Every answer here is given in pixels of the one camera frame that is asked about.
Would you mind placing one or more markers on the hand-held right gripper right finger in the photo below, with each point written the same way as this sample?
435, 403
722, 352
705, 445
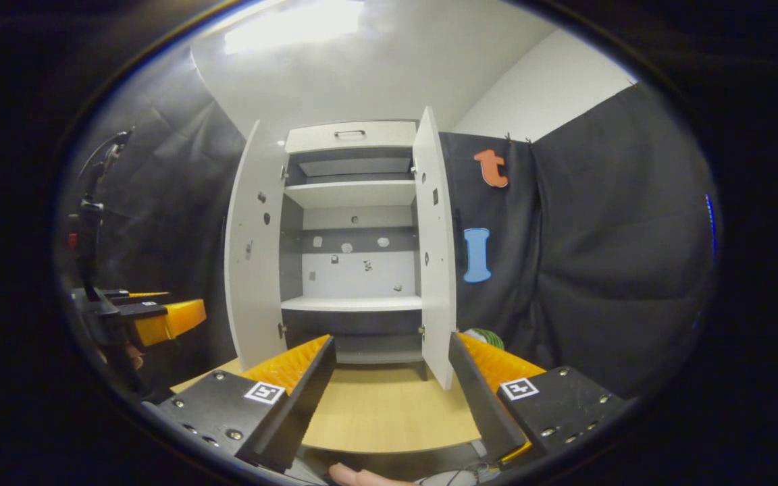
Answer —
483, 405

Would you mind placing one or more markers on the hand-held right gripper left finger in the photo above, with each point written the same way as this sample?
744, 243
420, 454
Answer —
301, 412

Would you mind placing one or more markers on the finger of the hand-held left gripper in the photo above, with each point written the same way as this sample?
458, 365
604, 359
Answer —
149, 295
173, 320

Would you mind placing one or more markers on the white shoe cabinet door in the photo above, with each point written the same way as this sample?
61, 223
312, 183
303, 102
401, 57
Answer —
436, 304
254, 270

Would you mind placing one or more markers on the white double-door shoe cabinet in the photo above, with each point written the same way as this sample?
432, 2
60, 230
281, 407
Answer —
355, 304

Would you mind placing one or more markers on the white cabinet drawer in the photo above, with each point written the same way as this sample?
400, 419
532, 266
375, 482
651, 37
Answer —
389, 135

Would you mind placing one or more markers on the watermelon slice toy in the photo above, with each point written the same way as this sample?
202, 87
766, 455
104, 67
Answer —
487, 335

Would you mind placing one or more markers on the black backdrop cloth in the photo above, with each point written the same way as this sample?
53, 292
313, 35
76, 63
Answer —
598, 270

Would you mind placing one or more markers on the ceiling light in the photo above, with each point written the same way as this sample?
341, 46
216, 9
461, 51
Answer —
294, 27

